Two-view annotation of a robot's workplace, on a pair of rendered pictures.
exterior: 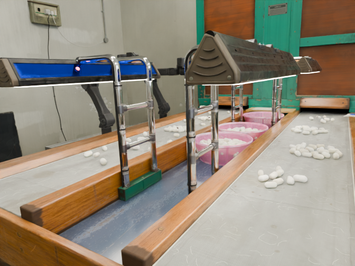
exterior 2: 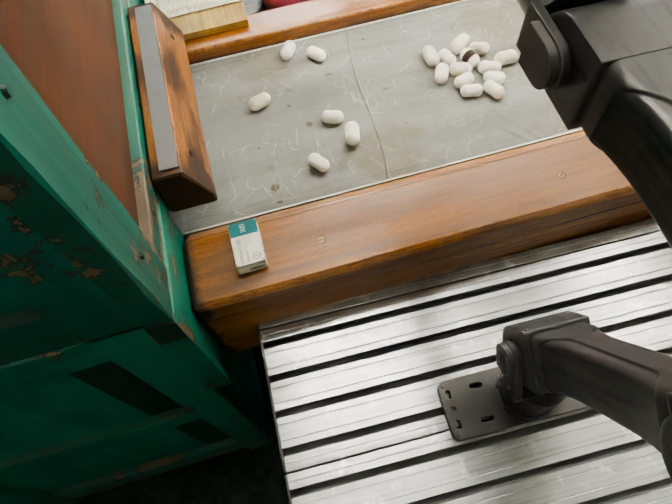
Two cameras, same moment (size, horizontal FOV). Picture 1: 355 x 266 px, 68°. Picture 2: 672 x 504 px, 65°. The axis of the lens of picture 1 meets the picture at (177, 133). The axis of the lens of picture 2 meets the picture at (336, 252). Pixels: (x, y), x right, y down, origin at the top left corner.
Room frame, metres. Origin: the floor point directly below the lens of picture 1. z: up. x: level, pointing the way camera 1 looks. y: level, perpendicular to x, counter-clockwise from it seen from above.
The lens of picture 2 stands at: (2.36, 0.06, 1.33)
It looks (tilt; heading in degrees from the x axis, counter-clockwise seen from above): 63 degrees down; 228
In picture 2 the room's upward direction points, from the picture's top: 6 degrees counter-clockwise
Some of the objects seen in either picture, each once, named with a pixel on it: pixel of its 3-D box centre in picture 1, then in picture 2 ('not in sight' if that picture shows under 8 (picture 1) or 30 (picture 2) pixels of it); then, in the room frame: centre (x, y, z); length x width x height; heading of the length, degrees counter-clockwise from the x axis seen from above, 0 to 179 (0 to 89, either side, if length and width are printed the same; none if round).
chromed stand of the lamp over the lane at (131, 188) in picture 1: (119, 123); not in sight; (0.88, 0.20, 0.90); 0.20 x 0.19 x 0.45; 148
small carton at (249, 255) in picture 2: not in sight; (247, 245); (2.23, -0.23, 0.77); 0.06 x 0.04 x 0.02; 58
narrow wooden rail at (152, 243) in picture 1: (264, 148); not in sight; (1.15, -0.40, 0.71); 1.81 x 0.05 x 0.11; 148
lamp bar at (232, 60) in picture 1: (265, 62); not in sight; (0.63, -0.21, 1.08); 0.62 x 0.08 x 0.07; 148
